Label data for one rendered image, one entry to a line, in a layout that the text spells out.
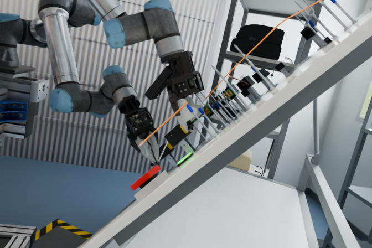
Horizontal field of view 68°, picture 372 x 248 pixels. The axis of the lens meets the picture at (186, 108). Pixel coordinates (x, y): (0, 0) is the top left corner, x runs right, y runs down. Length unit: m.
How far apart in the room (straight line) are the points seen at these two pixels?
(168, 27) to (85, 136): 2.53
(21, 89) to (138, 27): 0.81
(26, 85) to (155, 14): 0.82
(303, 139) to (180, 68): 3.11
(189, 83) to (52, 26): 0.52
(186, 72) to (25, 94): 0.88
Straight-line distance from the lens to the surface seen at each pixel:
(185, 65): 0.74
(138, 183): 0.54
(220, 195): 1.30
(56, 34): 1.02
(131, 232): 0.73
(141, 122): 0.83
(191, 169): 0.46
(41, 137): 3.29
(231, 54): 1.70
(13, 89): 1.44
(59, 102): 0.91
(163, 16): 0.76
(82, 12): 1.14
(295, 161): 3.80
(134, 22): 0.75
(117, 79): 0.93
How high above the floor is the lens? 1.35
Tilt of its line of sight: 10 degrees down
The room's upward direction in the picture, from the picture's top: 12 degrees clockwise
